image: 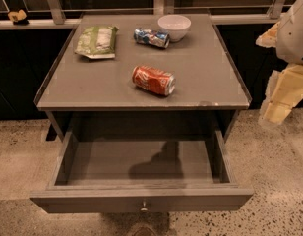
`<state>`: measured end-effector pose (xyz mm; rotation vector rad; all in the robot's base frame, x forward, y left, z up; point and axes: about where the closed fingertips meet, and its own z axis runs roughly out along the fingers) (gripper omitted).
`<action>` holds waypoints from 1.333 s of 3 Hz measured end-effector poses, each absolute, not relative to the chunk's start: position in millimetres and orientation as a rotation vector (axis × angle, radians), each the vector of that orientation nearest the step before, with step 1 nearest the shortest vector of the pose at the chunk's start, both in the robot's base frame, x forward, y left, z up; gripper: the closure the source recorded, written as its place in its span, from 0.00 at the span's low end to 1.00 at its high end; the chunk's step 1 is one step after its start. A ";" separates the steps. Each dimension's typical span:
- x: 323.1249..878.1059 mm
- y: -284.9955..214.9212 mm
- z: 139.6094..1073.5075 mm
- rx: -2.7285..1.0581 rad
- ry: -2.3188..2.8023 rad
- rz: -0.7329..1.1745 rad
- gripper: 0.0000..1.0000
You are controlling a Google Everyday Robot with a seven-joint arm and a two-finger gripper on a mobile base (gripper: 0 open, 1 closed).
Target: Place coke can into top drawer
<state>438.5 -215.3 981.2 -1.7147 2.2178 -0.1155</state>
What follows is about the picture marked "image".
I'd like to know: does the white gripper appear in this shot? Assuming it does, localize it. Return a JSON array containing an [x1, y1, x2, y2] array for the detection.
[[256, 0, 303, 126]]

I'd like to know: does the red coke can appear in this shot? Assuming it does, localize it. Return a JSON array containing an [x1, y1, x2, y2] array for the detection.
[[132, 66, 175, 96]]

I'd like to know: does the blue crushed soda can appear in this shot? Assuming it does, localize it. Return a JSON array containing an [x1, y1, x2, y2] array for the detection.
[[134, 28, 170, 48]]

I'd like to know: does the metal drawer knob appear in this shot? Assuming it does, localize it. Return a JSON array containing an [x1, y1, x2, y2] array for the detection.
[[140, 201, 149, 212]]

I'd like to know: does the open grey top drawer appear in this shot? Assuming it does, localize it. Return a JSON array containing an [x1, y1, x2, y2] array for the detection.
[[30, 131, 254, 213]]

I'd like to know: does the white ceramic bowl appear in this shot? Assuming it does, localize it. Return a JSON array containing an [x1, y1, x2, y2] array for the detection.
[[157, 14, 191, 42]]

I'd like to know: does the metal window railing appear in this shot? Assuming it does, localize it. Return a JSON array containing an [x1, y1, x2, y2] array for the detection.
[[0, 0, 296, 30]]

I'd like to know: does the green chip bag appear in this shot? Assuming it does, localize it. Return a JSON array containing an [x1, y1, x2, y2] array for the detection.
[[75, 26, 118, 59]]

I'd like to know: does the grey cabinet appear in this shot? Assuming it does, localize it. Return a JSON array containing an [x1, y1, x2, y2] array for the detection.
[[35, 14, 251, 137]]

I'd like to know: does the small yellow object on ledge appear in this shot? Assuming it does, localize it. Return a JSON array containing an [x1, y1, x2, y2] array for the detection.
[[8, 9, 29, 25]]

